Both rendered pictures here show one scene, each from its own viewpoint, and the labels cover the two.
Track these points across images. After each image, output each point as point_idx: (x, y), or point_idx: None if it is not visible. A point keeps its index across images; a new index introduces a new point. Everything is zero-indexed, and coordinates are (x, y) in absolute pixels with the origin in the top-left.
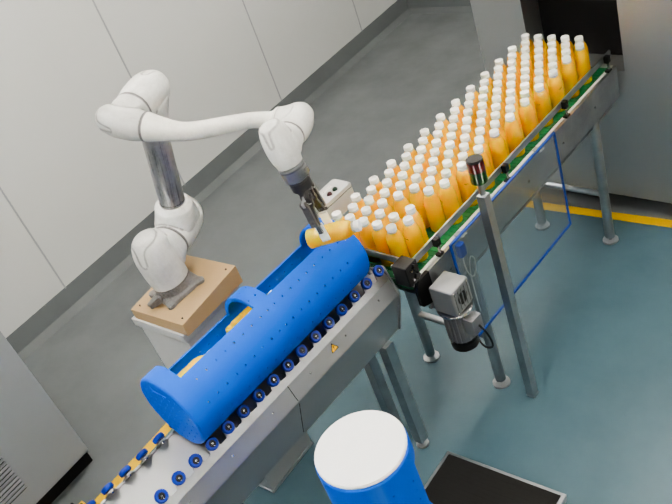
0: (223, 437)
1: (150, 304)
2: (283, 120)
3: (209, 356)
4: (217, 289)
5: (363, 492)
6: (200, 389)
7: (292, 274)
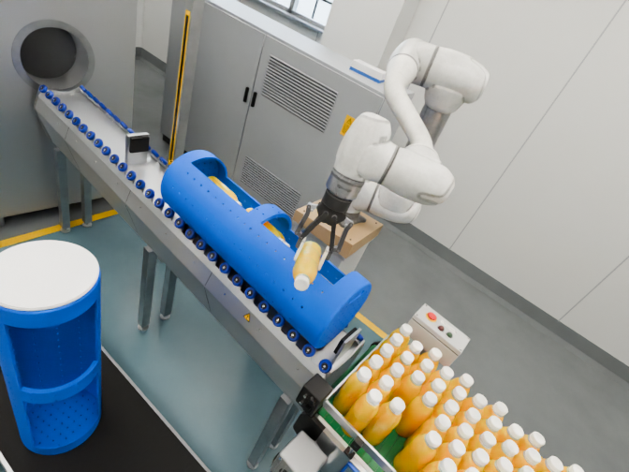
0: None
1: None
2: (402, 148)
3: (205, 180)
4: (329, 233)
5: None
6: (179, 177)
7: (282, 244)
